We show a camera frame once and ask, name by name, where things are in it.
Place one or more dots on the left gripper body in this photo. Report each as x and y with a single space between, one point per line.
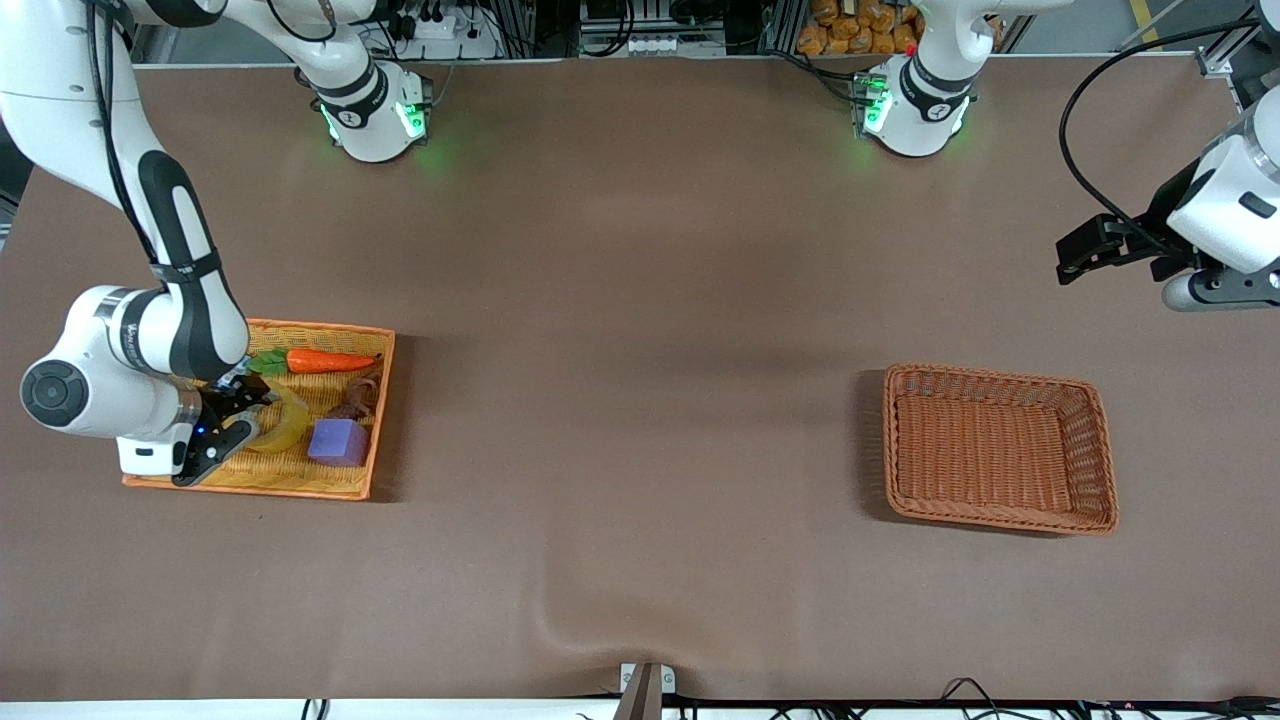
1166 213

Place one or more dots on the yellow clear tape roll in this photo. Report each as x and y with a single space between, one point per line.
288 425

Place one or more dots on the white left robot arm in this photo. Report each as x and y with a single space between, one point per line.
1235 190

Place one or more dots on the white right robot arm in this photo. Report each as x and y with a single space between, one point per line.
180 330

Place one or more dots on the yellow wicker basket orange rim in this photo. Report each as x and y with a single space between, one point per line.
290 478

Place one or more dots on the orange toy carrot green leaves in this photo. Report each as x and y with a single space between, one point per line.
325 361

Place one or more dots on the purple foam cube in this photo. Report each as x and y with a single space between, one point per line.
338 442

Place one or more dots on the brown wicker basket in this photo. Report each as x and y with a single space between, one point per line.
1000 450

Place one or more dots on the bag of orange bread rolls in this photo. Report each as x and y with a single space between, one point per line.
860 28

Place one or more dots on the brown table cover sheet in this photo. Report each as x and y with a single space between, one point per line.
640 300

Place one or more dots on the white power strip with plugs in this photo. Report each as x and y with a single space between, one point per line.
445 35

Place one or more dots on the small white power strip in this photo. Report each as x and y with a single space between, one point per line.
658 45

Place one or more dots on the aluminium frame profile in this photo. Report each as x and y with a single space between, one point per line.
1225 55

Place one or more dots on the grey metal camera mount bracket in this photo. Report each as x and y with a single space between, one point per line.
646 690

